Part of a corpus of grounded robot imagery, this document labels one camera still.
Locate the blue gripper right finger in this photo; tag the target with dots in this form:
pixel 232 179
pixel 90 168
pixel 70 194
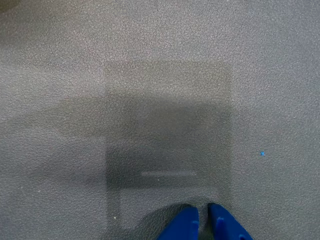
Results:
pixel 225 225

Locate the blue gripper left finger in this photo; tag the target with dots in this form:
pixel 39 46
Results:
pixel 186 225

